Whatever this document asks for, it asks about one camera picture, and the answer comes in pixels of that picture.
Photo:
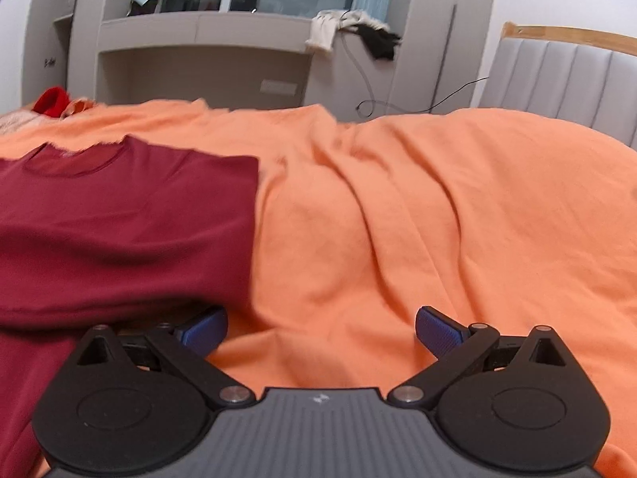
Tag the grey padded headboard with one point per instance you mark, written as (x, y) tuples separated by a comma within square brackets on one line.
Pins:
[(557, 84)]

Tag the pink patterned pillow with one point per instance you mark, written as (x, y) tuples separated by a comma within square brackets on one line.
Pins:
[(17, 122)]

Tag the white cloth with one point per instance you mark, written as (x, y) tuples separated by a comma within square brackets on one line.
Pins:
[(323, 30)]

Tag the grey built-in cabinet unit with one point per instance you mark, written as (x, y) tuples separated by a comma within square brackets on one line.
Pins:
[(199, 30)]

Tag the dark cloth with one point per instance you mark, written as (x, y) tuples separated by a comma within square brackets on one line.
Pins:
[(137, 7)]

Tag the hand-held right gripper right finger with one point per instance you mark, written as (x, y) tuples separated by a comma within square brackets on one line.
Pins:
[(437, 331)]

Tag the black cloth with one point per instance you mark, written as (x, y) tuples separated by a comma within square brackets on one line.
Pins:
[(380, 42)]

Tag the red plush item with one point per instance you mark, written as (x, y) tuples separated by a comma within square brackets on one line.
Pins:
[(52, 101)]

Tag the dark red shirt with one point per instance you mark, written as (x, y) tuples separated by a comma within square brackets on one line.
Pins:
[(124, 234)]

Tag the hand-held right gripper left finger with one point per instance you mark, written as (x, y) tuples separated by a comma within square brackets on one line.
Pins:
[(206, 331)]

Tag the white wall socket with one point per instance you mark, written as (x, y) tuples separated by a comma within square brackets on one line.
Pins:
[(279, 87)]

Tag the orange blanket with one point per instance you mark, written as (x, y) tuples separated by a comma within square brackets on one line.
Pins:
[(398, 209)]

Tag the small orange cloth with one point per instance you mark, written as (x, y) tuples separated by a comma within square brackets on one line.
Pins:
[(77, 106)]

